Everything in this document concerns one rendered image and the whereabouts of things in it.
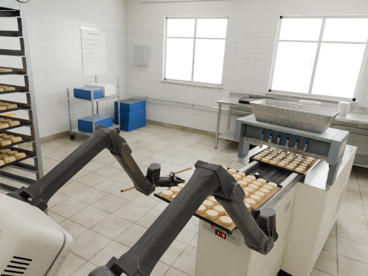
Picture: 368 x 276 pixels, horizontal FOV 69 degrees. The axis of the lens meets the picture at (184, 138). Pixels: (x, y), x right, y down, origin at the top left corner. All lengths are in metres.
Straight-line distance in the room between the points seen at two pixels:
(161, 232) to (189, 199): 0.10
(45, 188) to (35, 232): 0.33
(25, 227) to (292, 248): 1.96
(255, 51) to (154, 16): 2.31
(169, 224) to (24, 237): 0.28
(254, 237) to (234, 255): 0.63
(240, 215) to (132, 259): 0.38
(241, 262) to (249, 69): 4.17
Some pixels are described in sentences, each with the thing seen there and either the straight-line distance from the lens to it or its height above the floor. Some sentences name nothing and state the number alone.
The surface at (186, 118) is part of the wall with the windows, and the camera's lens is 5.90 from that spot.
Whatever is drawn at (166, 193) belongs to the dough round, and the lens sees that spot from 1.26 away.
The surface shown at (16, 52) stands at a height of 1.59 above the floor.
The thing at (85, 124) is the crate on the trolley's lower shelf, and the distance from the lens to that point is 5.19.
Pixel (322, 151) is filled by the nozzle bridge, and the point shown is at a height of 1.06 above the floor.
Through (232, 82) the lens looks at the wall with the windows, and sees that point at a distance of 5.41.
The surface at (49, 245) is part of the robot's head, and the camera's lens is 0.63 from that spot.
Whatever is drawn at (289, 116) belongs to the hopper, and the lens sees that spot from 1.99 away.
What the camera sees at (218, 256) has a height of 0.55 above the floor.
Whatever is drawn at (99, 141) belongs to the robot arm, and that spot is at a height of 1.33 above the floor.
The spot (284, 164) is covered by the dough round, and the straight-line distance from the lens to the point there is 2.05.
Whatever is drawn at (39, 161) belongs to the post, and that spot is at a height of 1.00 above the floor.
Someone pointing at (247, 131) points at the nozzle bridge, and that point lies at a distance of 2.17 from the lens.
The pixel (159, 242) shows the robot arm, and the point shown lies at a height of 1.25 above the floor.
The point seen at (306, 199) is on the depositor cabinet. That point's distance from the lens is 2.06.
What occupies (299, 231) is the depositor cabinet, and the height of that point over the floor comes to 0.47.
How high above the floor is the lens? 1.64
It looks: 17 degrees down
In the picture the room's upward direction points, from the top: 3 degrees clockwise
